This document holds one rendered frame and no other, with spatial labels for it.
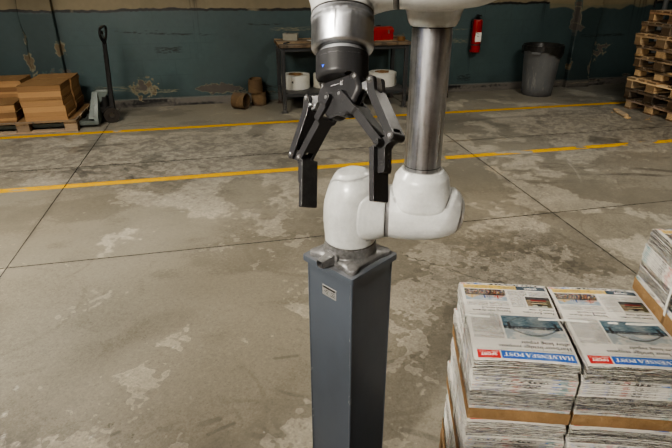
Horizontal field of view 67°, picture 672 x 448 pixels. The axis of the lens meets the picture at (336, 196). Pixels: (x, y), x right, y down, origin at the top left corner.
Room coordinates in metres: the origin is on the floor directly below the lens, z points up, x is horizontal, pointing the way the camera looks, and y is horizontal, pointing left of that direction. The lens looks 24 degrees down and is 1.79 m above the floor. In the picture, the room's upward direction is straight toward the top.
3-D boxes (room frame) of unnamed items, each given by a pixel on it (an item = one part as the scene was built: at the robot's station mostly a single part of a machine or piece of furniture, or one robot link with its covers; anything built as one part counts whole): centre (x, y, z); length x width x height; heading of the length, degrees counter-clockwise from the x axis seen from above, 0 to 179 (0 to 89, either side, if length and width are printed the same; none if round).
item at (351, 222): (1.33, -0.05, 1.17); 0.18 x 0.16 x 0.22; 83
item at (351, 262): (1.32, -0.03, 1.03); 0.22 x 0.18 x 0.06; 136
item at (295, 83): (7.24, -0.07, 0.55); 1.80 x 0.70 x 1.09; 102
